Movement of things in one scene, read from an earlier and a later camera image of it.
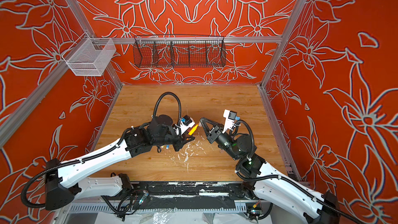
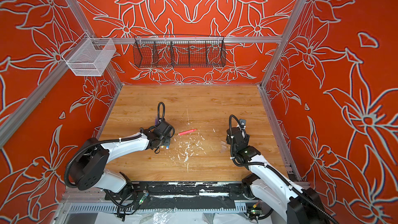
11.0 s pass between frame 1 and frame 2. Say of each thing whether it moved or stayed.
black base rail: stayed
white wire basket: stayed
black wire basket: stayed
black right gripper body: moved
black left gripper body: moved
